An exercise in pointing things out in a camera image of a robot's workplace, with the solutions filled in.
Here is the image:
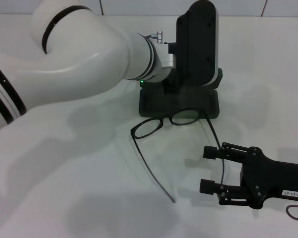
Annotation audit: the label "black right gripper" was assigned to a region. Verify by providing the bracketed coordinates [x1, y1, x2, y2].
[199, 142, 298, 210]

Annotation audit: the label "black glasses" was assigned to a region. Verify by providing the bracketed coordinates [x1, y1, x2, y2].
[130, 108, 226, 203]

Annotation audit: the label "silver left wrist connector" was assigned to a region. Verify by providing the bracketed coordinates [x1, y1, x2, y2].
[150, 31, 164, 43]

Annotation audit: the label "green glasses case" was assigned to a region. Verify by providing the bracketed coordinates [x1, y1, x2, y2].
[139, 68, 224, 119]

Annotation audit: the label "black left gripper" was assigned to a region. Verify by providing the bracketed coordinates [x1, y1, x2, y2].
[163, 74, 186, 94]

